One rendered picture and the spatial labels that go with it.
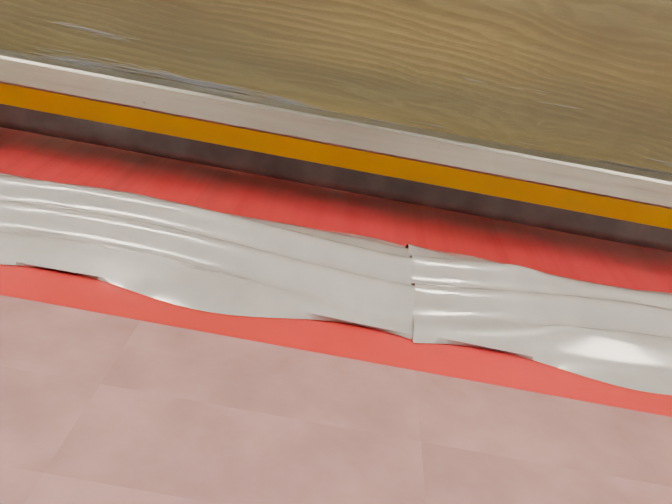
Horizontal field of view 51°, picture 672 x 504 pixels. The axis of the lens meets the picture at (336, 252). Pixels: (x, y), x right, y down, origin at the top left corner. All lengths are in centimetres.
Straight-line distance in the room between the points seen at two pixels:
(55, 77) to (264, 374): 15
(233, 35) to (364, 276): 11
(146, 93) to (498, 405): 17
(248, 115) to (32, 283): 10
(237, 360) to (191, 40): 14
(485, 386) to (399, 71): 13
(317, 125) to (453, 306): 9
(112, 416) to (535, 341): 12
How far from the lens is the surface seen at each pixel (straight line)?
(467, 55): 28
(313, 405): 17
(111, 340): 19
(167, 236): 23
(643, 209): 32
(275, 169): 30
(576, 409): 20
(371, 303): 22
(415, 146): 27
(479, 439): 18
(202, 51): 28
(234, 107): 27
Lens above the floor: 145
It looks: 56 degrees down
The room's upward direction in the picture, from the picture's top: 12 degrees clockwise
